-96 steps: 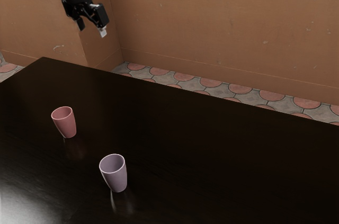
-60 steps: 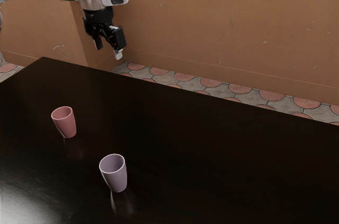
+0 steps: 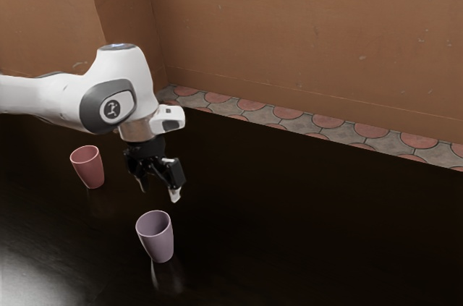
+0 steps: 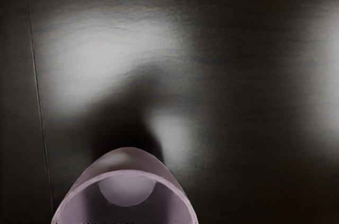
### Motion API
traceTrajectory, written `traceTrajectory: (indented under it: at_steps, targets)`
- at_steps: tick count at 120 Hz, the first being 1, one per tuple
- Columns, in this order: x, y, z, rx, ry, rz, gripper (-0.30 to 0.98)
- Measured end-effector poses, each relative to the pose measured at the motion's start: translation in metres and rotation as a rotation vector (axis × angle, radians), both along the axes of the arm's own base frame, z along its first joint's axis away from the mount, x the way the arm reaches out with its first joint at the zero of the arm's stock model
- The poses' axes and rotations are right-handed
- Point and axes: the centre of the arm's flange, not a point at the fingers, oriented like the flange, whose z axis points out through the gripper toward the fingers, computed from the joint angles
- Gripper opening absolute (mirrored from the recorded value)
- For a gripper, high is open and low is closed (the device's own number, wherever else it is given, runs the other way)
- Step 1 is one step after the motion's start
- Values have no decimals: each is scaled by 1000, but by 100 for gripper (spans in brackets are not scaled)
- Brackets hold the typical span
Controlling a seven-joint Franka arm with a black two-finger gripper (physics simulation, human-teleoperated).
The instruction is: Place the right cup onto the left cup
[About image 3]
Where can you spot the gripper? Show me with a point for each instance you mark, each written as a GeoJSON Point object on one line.
{"type": "Point", "coordinates": [146, 152]}

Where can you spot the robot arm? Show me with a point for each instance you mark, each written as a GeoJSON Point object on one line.
{"type": "Point", "coordinates": [54, 98]}

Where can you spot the pink cup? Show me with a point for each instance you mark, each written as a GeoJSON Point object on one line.
{"type": "Point", "coordinates": [88, 166]}

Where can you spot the purple cup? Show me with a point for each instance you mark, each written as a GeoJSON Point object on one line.
{"type": "Point", "coordinates": [156, 235]}

